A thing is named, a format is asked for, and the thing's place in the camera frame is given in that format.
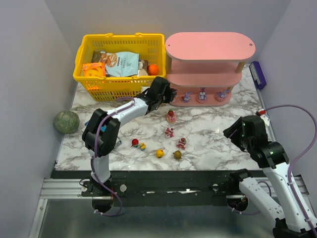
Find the orange snack box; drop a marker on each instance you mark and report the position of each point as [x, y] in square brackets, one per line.
[94, 70]

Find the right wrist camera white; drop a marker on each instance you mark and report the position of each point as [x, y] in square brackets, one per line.
[264, 117]

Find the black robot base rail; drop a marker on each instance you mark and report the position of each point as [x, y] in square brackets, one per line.
[159, 188]

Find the yellow plastic shopping basket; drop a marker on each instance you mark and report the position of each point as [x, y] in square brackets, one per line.
[150, 47]

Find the orange fruit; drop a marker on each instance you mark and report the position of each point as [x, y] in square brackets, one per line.
[153, 69]

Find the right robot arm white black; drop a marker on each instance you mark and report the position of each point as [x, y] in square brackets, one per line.
[290, 216]

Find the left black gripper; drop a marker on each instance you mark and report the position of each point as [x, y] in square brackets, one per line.
[167, 91]

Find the brown snack packet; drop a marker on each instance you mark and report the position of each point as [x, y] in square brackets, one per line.
[96, 56]

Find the strawberry pink bear donut toy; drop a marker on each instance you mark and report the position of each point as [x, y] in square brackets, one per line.
[171, 116]

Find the red cherry toy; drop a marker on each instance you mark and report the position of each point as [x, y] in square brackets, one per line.
[135, 143]

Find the olive brown round toy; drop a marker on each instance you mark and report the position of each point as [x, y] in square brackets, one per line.
[177, 154]

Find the light blue chips bag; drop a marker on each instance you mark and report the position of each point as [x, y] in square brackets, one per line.
[121, 64]

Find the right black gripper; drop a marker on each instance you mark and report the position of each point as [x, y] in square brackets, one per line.
[231, 130]

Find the purple bunny toy on shelf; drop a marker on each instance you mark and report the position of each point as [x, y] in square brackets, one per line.
[221, 96]

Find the green textured melon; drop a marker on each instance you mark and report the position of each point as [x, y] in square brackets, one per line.
[66, 122]

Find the blue white box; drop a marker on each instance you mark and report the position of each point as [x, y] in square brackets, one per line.
[119, 143]

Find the yellow duck toy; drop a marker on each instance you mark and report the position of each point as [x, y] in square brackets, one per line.
[159, 153]

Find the beige round item in basket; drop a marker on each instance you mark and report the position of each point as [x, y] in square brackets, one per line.
[142, 72]

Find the pink bear figure toy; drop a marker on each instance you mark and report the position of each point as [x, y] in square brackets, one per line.
[169, 132]

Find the pink three-tier shelf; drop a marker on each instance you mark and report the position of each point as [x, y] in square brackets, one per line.
[213, 60]

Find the small purple bunny toy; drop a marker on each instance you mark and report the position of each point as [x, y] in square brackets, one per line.
[186, 98]

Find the purple box at wall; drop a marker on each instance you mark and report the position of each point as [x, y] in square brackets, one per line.
[257, 75]

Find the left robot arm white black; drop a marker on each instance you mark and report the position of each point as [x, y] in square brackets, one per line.
[100, 134]

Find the small yellow blue toy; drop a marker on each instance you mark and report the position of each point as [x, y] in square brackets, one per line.
[142, 146]

